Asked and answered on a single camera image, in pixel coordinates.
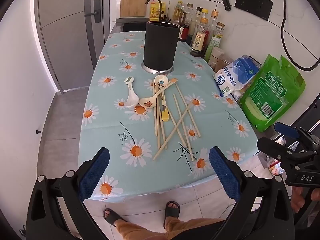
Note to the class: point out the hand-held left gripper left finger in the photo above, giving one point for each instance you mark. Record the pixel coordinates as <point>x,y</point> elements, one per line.
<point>95,175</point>

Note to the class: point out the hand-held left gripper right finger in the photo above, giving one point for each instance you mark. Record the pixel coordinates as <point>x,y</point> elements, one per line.
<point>225,175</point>

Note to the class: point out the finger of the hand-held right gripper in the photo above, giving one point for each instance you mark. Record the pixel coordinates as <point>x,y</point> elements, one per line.
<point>275,150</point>
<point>285,128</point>

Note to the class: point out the pile of wooden chopsticks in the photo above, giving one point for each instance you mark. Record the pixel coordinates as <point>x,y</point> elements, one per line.
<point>172,131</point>

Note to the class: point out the white spoon with bear print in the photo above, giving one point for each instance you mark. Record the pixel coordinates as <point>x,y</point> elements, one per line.
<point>147,103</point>

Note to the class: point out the black cylindrical utensil holder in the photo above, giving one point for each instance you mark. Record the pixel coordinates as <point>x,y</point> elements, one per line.
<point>160,47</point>

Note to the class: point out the person's right hand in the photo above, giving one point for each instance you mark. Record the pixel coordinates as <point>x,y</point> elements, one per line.
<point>297,200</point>

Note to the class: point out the colourful snack packet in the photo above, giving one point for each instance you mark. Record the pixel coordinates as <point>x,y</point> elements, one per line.
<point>275,170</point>

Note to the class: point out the green sugar bag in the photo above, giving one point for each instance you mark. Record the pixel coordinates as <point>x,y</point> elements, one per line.
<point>270,92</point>

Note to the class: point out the black slipper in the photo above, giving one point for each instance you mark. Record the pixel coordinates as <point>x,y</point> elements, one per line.
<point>172,211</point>
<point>112,216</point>

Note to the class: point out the daisy print tablecloth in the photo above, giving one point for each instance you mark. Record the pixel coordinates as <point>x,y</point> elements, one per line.
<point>112,120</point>

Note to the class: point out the white and blue salt bag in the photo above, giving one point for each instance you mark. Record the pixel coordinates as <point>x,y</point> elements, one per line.
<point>237,72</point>

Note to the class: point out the orange trousers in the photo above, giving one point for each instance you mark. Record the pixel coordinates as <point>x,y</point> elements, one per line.
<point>150,230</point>

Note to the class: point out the white spoon with green print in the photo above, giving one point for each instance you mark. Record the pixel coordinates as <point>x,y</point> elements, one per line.
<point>132,100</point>

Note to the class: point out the brown spice jar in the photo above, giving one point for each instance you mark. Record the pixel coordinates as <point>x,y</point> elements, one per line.
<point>224,63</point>

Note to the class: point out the green label bottle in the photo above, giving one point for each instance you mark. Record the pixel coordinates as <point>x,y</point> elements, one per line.
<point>215,42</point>

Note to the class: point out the orange capped soy sauce bottle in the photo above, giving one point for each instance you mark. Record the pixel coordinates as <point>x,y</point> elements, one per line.
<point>198,41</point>

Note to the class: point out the tall clear gold capped bottle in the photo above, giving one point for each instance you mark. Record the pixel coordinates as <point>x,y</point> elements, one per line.
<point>213,20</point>

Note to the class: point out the yellow capped bottle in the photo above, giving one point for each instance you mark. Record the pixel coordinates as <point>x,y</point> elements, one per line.
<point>205,12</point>

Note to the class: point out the black capped sauce bottle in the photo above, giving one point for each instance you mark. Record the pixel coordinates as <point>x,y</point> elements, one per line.
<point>198,13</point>

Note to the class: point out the dark bottle with red label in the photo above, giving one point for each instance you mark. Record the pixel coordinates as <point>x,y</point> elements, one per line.
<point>189,15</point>

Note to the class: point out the grey door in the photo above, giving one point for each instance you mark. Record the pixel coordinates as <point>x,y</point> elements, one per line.
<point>62,30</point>

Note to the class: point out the dark kitchen sink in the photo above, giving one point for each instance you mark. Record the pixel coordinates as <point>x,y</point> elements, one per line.
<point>132,26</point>

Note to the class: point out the yellow oil bottle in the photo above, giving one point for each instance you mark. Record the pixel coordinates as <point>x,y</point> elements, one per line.
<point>178,12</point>

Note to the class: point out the yellow dish soap bottle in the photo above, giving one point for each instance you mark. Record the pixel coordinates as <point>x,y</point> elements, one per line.
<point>163,7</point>

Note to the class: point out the black faucet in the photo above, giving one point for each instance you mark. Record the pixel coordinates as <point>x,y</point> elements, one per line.
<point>159,5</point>

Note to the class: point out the wooden cutting board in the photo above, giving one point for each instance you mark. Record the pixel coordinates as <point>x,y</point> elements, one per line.
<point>133,1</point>

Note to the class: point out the black wall panel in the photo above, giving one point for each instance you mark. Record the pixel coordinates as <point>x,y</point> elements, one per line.
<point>253,5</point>

